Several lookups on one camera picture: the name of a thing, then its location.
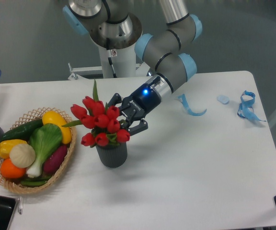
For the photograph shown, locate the green pea pod toy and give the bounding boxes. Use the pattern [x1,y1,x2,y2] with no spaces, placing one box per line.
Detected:
[20,177,50,187]

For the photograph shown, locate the clear pen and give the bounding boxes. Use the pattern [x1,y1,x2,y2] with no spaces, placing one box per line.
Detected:
[17,196,23,215]

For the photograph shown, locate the yellow squash toy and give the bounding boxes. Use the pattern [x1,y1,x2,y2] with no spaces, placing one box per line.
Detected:
[42,110,72,144]

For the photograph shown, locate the green bok choy toy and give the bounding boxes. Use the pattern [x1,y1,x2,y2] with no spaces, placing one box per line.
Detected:
[26,123,62,178]

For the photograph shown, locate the yellow bell pepper toy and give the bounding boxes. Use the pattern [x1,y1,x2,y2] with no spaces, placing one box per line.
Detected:
[0,139,27,159]

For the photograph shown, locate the light blue cap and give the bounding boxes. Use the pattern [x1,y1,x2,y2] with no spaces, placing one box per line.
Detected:
[217,95,230,104]

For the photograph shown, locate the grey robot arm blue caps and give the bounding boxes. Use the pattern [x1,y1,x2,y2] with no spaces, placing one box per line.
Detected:
[63,0,203,135]

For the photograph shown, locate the blue ribbon bundle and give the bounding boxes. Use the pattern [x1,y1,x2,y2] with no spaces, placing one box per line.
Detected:
[237,90,266,122]

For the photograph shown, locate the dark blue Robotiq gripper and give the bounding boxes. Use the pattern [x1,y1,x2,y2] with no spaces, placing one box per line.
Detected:
[108,86,161,136]

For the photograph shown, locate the white metal mounting frame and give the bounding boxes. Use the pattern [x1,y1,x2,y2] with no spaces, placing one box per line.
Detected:
[68,57,151,80]

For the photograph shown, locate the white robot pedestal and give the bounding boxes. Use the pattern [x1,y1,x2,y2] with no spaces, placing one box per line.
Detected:
[91,28,143,79]

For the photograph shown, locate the green cucumber toy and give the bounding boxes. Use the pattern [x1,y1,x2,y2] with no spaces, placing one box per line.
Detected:
[0,118,44,142]

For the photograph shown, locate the dark grey ribbed vase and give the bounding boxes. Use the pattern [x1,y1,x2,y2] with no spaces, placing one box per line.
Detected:
[96,143,127,168]

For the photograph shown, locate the purple sweet potato toy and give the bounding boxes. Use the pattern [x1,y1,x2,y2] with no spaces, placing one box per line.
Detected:
[43,145,68,175]

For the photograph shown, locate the cream steamed bun toy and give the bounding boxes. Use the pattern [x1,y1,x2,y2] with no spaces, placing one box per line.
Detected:
[9,144,36,168]

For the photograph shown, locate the black smartphone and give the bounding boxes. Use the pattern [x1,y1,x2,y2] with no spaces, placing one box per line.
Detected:
[0,195,17,230]

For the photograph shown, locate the red tulip bouquet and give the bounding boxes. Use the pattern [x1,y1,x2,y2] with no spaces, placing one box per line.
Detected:
[63,82,130,148]

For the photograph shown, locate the orange fruit toy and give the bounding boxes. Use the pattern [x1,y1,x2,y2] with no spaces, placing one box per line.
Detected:
[0,159,26,179]

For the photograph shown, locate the curled blue ribbon strip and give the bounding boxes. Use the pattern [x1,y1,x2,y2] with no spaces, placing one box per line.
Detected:
[177,94,207,116]

